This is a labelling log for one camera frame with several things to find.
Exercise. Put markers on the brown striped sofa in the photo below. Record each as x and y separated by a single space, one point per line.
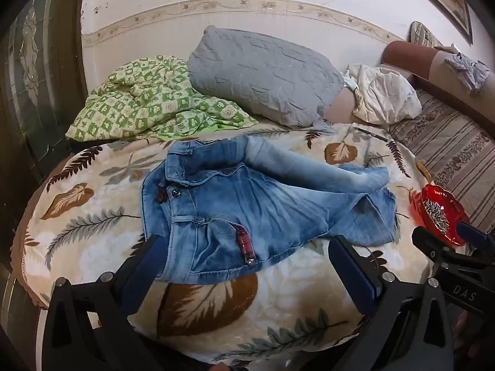
452 147

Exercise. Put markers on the patterned cushion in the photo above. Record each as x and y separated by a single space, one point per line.
425 34

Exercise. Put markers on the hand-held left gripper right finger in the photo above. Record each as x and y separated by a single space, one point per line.
348 266

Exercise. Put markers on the thin dark stick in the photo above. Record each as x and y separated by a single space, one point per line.
371 133

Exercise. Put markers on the pink pillow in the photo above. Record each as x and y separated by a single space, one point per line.
342 106

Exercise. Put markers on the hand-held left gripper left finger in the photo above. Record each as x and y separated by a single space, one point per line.
152 262

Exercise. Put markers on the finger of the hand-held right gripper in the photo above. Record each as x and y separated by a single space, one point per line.
427 241
472 234

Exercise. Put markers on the red glass dish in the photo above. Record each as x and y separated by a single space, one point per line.
442 214

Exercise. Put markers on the blue denim pants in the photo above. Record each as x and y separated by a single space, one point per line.
247 216

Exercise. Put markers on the dark wooden door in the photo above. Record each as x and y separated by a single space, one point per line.
38 85

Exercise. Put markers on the green checkered blanket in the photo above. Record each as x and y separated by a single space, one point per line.
154 104

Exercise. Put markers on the leaf print blanket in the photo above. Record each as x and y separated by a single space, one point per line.
96 216

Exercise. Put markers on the grey crumpled cloth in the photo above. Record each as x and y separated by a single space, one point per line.
468 70

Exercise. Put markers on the grey quilted pillow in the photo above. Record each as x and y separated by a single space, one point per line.
263 73

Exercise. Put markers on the white crumpled cloth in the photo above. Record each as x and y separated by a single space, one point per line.
383 94

